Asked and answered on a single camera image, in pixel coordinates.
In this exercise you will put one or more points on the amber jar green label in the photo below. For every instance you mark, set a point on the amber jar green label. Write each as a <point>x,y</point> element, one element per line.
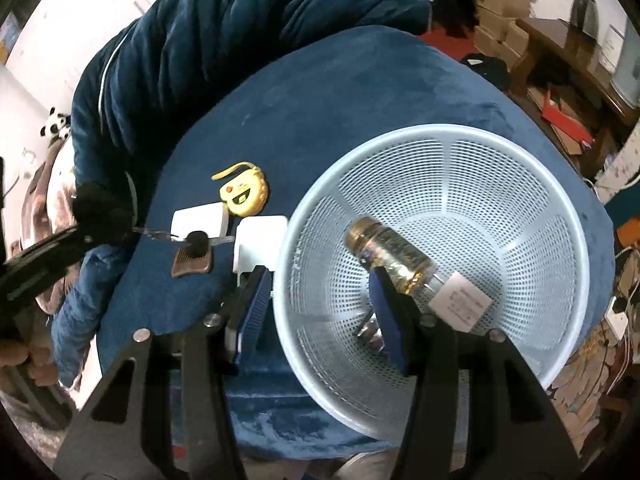
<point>376,245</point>

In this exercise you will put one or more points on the stacked cardboard boxes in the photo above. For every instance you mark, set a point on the stacked cardboard boxes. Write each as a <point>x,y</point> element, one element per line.
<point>497,33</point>

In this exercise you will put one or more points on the small white card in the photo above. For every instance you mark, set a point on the small white card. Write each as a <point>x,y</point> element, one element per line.
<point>460,303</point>

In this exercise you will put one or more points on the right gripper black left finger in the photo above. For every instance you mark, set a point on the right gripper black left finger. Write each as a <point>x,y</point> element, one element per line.
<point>160,411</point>

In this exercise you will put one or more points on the blue velvet cushion cover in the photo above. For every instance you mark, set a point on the blue velvet cushion cover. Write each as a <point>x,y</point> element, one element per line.
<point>295,118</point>

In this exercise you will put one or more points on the brown wooden comb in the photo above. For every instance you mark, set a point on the brown wooden comb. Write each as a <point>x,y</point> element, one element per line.
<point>185,263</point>

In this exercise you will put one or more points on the light blue mesh basket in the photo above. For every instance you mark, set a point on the light blue mesh basket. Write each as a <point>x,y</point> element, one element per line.
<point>478,205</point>

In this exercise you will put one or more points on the black electric kettle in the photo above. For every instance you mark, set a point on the black electric kettle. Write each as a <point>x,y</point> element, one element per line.
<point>584,17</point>

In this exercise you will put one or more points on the white power adapter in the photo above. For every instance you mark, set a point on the white power adapter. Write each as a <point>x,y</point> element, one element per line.
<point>258,242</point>

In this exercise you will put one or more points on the person left hand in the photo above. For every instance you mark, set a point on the person left hand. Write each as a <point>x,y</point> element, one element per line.
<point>38,360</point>

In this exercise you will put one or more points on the battery pack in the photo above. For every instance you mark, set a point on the battery pack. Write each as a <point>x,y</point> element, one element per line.
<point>370,334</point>

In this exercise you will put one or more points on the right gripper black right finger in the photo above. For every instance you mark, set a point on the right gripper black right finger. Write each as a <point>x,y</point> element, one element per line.
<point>478,411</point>

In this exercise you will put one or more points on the blue velvet back cushion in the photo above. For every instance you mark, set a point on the blue velvet back cushion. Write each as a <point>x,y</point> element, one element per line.
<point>143,91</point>

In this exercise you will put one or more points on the dark wooden side table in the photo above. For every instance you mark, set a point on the dark wooden side table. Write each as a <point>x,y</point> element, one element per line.
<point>578,51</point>

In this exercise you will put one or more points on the yellow tape measure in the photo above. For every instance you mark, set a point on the yellow tape measure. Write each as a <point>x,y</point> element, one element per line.
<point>245,190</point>

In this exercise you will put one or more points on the pale blue thermos jug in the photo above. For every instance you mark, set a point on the pale blue thermos jug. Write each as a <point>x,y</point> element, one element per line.
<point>625,80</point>

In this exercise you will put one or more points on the white remote box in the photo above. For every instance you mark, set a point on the white remote box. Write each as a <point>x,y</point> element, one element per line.
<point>211,218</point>

